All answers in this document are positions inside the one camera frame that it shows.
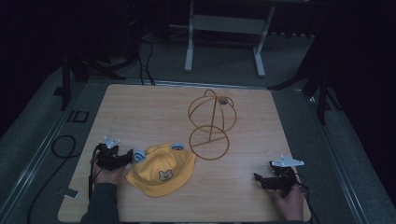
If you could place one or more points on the white metal desk frame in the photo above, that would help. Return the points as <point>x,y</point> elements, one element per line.
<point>225,25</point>

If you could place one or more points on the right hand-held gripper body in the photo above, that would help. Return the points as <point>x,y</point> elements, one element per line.
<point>285,177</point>

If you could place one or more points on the black metal stand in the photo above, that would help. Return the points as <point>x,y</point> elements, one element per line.
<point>317,81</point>
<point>81,67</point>

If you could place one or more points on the person's right hand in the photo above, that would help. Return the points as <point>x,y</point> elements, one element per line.
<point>289,205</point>

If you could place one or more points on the person's left hand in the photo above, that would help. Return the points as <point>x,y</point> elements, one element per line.
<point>107,175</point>

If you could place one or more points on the yellow bear hat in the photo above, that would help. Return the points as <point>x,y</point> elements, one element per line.
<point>162,172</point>

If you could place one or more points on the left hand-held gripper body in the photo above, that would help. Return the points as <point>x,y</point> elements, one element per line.
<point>107,157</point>

